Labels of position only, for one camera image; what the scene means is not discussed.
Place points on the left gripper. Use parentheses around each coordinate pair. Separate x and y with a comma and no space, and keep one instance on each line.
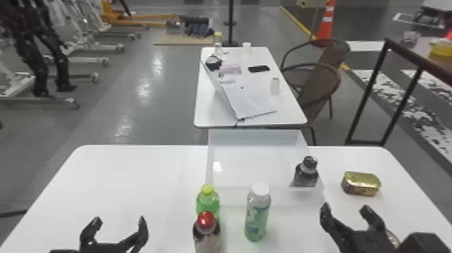
(100,248)

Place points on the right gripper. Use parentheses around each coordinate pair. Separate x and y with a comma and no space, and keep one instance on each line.
(367,244)

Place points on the yellow can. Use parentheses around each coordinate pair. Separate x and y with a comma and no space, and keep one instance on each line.
(361,183)

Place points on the black bottle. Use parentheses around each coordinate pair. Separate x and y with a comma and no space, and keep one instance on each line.
(305,175)

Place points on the brown bottle with red cap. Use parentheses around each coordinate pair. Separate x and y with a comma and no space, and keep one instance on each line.
(206,235)

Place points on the white and green bottle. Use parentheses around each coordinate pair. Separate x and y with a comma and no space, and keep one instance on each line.
(257,219)

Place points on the clear box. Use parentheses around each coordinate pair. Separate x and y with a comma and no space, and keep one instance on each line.
(254,169)

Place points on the brown chair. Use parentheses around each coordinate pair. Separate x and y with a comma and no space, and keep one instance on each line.
(319,88)

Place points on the white cup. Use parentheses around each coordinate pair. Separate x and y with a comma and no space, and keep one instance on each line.
(274,86)
(246,47)

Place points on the white side table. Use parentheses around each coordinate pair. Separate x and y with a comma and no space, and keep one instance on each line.
(212,106)

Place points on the white laptop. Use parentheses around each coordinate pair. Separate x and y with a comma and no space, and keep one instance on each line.
(243,100)

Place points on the dark side table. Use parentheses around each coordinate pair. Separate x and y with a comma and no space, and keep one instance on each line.
(406,56)

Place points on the black phone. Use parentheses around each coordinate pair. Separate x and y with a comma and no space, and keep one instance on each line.
(259,68)

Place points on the orange cone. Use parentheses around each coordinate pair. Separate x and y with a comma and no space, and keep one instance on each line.
(326,21)

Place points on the clear bottle with yellow cap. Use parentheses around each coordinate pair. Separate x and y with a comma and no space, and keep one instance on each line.
(218,42)

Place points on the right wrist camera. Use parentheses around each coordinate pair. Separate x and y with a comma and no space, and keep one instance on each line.
(423,243)

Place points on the black post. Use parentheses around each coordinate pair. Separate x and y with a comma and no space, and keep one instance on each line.
(231,21)

